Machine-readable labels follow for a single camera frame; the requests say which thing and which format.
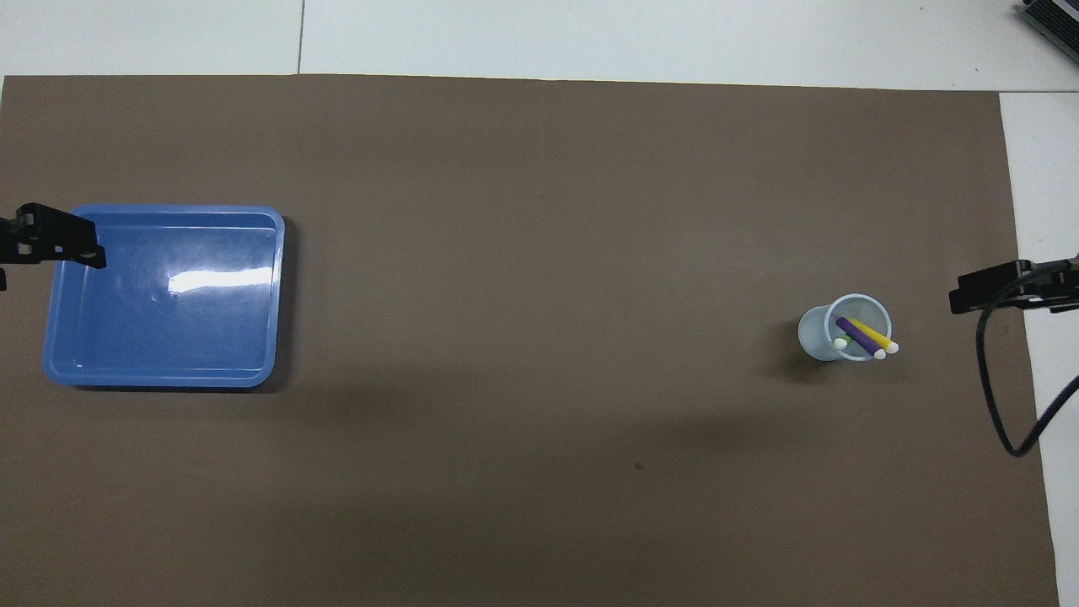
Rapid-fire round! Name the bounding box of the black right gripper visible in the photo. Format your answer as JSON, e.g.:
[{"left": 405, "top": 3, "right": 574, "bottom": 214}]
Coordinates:
[{"left": 948, "top": 255, "right": 1079, "bottom": 315}]

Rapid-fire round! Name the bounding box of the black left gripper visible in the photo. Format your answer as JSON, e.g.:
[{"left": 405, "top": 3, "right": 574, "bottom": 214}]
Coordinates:
[{"left": 0, "top": 202, "right": 108, "bottom": 293}]

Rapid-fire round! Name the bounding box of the yellow pen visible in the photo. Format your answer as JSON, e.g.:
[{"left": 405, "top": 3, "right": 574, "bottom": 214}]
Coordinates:
[{"left": 846, "top": 316, "right": 900, "bottom": 354}]

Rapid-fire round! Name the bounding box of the blue plastic tray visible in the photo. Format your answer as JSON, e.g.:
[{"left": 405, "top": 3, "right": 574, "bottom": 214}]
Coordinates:
[{"left": 42, "top": 205, "right": 286, "bottom": 389}]

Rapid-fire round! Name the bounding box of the purple pen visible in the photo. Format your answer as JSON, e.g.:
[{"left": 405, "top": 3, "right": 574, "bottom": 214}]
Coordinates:
[{"left": 835, "top": 317, "right": 888, "bottom": 361}]

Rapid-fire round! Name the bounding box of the translucent plastic cup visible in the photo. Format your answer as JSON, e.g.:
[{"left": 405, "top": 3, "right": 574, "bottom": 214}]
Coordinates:
[{"left": 797, "top": 293, "right": 894, "bottom": 364}]

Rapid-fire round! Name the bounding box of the grey ribbed device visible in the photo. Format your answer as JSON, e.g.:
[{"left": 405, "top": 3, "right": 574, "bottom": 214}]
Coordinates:
[{"left": 1014, "top": 0, "right": 1079, "bottom": 48}]

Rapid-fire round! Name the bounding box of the brown table mat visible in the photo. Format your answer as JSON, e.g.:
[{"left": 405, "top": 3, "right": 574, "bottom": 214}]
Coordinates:
[{"left": 0, "top": 74, "right": 1060, "bottom": 607}]

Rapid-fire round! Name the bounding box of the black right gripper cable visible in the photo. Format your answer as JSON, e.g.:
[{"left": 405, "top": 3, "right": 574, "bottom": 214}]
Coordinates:
[{"left": 975, "top": 268, "right": 1079, "bottom": 458}]

